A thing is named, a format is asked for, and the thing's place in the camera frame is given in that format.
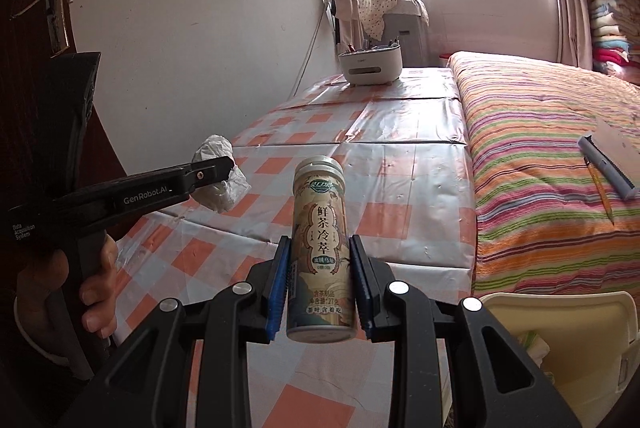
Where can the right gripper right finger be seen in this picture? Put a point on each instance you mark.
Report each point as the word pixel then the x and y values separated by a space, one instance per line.
pixel 493 381

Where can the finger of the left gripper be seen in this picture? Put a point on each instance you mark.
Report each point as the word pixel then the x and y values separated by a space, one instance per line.
pixel 195 175

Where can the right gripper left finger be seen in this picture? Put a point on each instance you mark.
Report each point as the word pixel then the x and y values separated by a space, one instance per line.
pixel 147 381

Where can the cream plastic trash bin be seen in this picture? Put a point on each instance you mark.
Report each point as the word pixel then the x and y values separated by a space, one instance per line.
pixel 593 339

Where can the green bag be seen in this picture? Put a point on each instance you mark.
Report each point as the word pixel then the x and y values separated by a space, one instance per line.
pixel 535 346

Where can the person left hand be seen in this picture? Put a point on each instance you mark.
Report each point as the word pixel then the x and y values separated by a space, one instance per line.
pixel 65 303

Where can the white desktop organizer box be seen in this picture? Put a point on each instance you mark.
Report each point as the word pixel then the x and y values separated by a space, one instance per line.
pixel 379 65

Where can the yellow pencil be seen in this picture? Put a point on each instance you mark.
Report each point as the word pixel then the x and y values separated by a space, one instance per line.
pixel 601 190

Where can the floral cloth on cooler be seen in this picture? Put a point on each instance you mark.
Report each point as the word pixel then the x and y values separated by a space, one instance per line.
pixel 371 15

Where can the grey air cooler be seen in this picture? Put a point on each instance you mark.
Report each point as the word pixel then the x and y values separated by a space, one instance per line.
pixel 405 24

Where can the grey white notebook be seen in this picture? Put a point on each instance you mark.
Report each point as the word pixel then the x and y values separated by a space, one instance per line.
pixel 614 156

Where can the pink right curtain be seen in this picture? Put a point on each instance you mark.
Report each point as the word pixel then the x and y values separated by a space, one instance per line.
pixel 574 41

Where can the stack of folded blankets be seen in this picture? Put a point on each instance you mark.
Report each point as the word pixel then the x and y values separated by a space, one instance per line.
pixel 615 38

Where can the metal door handle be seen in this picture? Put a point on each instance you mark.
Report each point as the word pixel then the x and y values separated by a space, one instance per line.
pixel 56 24

